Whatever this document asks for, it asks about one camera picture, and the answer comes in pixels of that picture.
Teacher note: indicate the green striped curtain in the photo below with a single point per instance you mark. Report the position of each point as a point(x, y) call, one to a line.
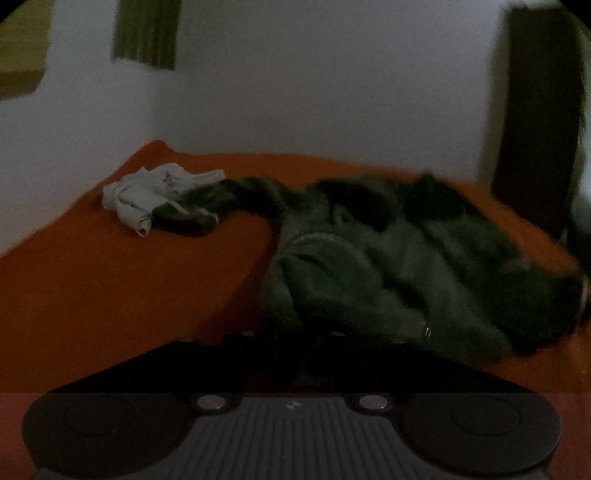
point(145, 32)

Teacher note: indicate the dark green fleece jacket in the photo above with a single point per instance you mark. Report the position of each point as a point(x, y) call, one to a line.
point(392, 267)

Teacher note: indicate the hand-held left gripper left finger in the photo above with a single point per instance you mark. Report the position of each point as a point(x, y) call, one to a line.
point(258, 355)

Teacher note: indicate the dark wooden wardrobe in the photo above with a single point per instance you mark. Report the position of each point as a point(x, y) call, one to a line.
point(535, 115)

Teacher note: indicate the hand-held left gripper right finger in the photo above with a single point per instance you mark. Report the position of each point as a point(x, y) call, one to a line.
point(332, 355)

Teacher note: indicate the orange bed blanket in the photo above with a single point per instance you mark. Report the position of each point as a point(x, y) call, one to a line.
point(115, 286)

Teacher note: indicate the white crumpled garment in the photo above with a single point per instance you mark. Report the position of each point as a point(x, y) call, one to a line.
point(138, 194)

